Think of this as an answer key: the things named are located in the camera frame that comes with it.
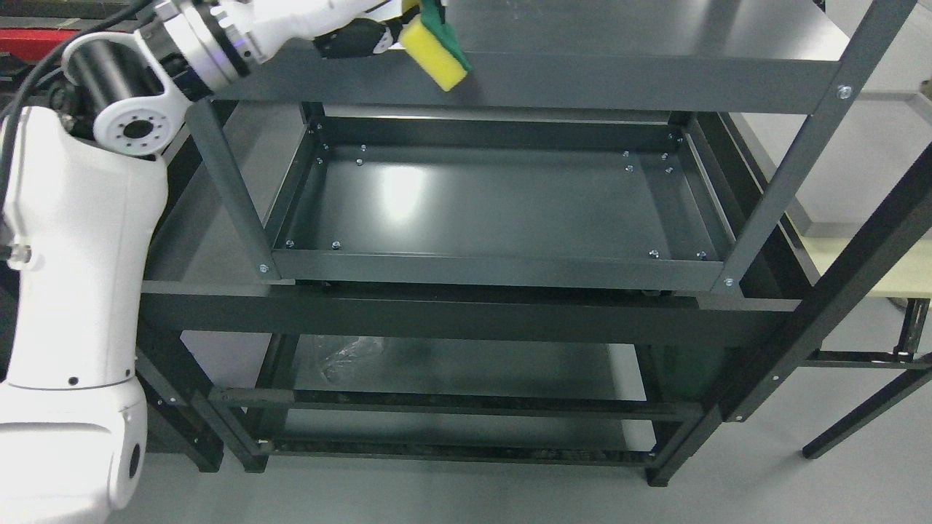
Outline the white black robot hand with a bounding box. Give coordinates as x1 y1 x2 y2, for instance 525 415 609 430
230 1 422 63

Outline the green yellow sponge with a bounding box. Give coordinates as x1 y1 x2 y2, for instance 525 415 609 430
398 1 472 92

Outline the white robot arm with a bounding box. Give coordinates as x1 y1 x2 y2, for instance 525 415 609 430
2 1 275 523

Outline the dark metal shelf rack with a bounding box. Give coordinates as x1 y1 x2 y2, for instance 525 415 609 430
144 1 916 294

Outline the red metal beam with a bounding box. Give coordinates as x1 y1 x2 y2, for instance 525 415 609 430
1 28 79 60

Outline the clear plastic bag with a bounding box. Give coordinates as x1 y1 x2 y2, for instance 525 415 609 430
312 336 386 385

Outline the black frame shelf rack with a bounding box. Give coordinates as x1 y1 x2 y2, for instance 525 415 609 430
0 102 932 488

